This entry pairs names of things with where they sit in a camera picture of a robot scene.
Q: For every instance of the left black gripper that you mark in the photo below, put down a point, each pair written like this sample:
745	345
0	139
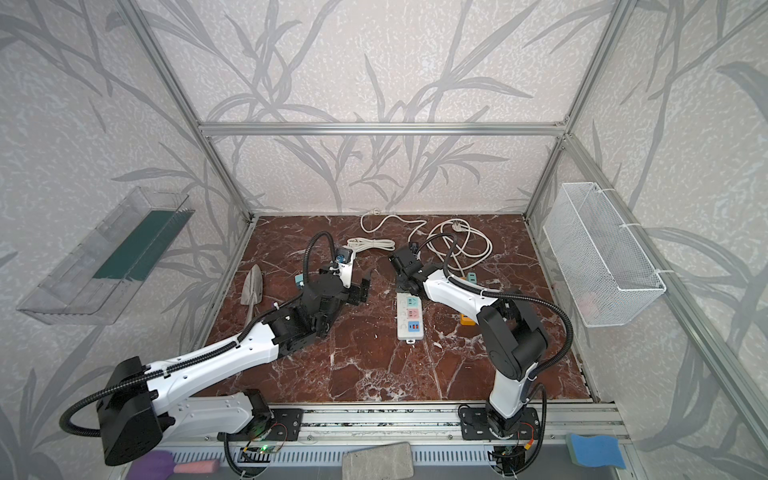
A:
355	291

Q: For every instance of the blue sponge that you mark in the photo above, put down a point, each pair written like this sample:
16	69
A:
595	451

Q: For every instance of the clear plastic wall tray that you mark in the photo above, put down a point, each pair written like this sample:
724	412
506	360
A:
97	280

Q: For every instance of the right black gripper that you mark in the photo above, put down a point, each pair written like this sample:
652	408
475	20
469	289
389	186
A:
405	264

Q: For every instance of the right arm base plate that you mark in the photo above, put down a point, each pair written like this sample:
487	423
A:
475	426

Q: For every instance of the purple pink brush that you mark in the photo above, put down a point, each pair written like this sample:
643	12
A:
160	465

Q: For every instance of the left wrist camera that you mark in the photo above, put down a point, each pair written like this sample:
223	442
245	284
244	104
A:
345	257

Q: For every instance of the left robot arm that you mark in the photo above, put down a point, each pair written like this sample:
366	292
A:
143	406

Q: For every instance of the white wire mesh basket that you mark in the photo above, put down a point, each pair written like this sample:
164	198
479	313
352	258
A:
608	274

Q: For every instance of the grey sponge block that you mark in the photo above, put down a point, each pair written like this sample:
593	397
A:
386	462

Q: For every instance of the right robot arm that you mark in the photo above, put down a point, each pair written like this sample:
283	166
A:
514	336

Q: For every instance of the orange power strip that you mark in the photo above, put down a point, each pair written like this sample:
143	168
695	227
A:
466	320

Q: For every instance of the grey garden trowel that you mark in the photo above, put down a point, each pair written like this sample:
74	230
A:
252	292

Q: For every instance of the white multicolour power strip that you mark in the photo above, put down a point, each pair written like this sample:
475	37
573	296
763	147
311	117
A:
409	319

